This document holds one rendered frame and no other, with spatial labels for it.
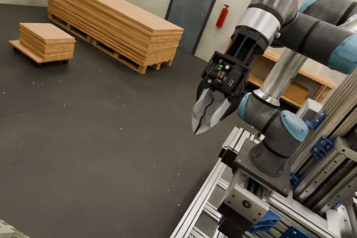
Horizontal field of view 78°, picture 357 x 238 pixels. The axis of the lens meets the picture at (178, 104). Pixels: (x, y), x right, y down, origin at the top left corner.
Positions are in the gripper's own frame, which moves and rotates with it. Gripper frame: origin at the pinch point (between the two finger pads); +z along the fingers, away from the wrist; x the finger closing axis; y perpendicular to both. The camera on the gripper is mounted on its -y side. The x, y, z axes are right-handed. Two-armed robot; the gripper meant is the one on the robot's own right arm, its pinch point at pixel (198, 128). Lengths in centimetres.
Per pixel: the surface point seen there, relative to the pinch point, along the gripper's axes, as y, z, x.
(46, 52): -168, 35, -238
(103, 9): -256, -64, -279
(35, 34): -158, 21, -255
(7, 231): 3.3, 43.2, -24.8
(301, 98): -439, -126, 75
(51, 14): -286, -13, -410
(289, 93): -440, -124, 51
